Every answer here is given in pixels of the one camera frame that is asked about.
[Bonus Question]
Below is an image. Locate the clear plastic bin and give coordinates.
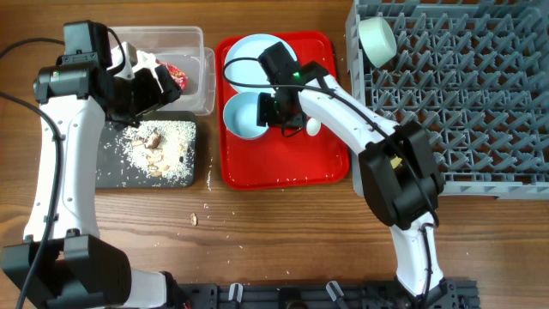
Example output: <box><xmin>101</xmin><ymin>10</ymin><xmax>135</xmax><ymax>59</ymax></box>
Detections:
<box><xmin>114</xmin><ymin>26</ymin><xmax>216</xmax><ymax>116</ymax></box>

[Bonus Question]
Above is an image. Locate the red snack wrapper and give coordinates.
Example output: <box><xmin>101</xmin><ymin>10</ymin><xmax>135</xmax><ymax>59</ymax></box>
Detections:
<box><xmin>156</xmin><ymin>60</ymin><xmax>188</xmax><ymax>90</ymax></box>

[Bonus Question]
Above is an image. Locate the white napkin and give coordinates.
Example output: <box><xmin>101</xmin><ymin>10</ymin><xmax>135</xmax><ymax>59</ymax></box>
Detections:
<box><xmin>132</xmin><ymin>50</ymin><xmax>160</xmax><ymax>77</ymax></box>

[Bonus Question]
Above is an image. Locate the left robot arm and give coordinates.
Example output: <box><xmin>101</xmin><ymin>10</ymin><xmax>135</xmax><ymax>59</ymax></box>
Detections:
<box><xmin>1</xmin><ymin>21</ymin><xmax>192</xmax><ymax>308</ymax></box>

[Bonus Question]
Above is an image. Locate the peanut crumb on table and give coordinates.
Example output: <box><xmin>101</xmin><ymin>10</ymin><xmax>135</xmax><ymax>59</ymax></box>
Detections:
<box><xmin>190</xmin><ymin>214</ymin><xmax>198</xmax><ymax>226</ymax></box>

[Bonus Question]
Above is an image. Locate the black plastic tray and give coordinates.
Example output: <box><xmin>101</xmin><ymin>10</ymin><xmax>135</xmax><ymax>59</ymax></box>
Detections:
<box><xmin>94</xmin><ymin>111</ymin><xmax>198</xmax><ymax>190</ymax></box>

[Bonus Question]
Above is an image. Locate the grey dishwasher rack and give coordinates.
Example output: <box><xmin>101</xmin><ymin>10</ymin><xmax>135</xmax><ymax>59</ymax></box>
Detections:
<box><xmin>346</xmin><ymin>1</ymin><xmax>548</xmax><ymax>200</ymax></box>

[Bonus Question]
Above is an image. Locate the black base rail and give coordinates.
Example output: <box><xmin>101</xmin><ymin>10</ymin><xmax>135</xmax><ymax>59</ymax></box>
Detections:
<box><xmin>180</xmin><ymin>279</ymin><xmax>480</xmax><ymax>309</ymax></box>

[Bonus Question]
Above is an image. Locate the yellow plastic cup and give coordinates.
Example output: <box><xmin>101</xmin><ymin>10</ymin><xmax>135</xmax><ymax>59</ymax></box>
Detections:
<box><xmin>390</xmin><ymin>156</ymin><xmax>402</xmax><ymax>169</ymax></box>

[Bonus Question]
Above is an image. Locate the mint green bowl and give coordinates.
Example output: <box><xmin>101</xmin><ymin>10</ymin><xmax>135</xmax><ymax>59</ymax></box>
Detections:
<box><xmin>358</xmin><ymin>17</ymin><xmax>397</xmax><ymax>68</ymax></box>

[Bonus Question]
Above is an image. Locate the food scraps and rice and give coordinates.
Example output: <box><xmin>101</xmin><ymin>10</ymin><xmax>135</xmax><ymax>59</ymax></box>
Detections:
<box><xmin>96</xmin><ymin>119</ymin><xmax>197</xmax><ymax>186</ymax></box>

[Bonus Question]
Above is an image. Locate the small light blue bowl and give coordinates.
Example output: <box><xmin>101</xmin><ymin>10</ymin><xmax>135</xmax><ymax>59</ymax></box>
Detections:
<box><xmin>223</xmin><ymin>92</ymin><xmax>268</xmax><ymax>140</ymax></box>

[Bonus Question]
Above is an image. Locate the large light blue plate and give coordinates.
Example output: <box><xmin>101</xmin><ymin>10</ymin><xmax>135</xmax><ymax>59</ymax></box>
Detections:
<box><xmin>225</xmin><ymin>33</ymin><xmax>298</xmax><ymax>84</ymax></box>

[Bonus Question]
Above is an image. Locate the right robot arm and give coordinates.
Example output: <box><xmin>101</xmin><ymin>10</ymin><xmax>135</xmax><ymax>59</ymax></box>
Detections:
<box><xmin>257</xmin><ymin>43</ymin><xmax>443</xmax><ymax>302</ymax></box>

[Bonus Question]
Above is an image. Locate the red serving tray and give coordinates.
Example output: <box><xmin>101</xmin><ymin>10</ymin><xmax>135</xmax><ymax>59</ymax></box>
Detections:
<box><xmin>215</xmin><ymin>36</ymin><xmax>350</xmax><ymax>191</ymax></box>

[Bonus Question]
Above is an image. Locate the white plastic spoon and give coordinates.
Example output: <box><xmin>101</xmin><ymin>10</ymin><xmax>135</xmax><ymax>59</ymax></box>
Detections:
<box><xmin>305</xmin><ymin>118</ymin><xmax>322</xmax><ymax>136</ymax></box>

